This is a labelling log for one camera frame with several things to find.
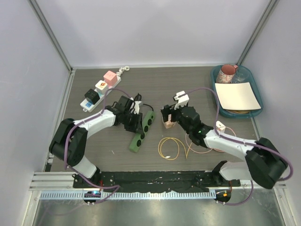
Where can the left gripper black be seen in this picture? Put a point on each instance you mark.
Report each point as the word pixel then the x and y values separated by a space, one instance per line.
pixel 137 126

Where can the green power strip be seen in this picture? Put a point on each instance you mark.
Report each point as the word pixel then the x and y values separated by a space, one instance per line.
pixel 138 139

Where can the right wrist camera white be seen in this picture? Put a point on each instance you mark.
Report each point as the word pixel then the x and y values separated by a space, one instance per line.
pixel 181 99

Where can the pink patterned mug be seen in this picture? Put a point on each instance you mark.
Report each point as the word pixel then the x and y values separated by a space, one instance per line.
pixel 226 74

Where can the teal plastic tray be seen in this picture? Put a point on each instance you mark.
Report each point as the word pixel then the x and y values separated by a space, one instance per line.
pixel 236 114

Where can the white power strip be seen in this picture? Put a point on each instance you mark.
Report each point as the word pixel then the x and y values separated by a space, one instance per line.
pixel 89 107

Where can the light pink cube adapter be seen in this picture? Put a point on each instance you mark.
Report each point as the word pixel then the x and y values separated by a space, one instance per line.
pixel 169 124

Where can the white USB charger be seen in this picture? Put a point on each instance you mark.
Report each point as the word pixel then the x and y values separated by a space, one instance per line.
pixel 220 127

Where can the white paper sheet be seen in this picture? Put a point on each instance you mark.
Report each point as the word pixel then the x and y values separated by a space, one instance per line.
pixel 237 96

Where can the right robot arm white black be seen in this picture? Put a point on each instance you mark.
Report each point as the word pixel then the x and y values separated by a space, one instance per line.
pixel 264 164

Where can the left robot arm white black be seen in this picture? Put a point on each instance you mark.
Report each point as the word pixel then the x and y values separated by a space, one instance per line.
pixel 69 141

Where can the clear plastic cup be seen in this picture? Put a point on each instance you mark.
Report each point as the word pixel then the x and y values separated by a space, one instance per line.
pixel 240 76

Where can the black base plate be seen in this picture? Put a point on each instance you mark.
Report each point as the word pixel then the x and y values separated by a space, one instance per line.
pixel 161 181

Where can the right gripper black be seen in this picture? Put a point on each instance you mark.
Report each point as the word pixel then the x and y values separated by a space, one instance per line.
pixel 165 112

